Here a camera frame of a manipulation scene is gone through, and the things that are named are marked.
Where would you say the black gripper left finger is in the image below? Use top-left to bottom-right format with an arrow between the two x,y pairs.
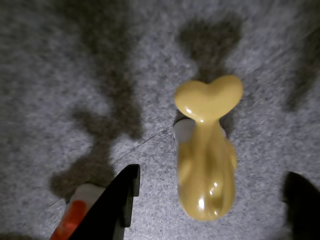
65,163 -> 141,240

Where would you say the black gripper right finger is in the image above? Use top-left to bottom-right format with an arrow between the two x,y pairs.
282,171 -> 320,240

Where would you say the orange shrimp sushi fish figure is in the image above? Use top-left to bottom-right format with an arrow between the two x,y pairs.
49,183 -> 106,240

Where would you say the yellow egg sushi fish figure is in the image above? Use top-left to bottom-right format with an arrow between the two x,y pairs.
173,74 -> 244,222

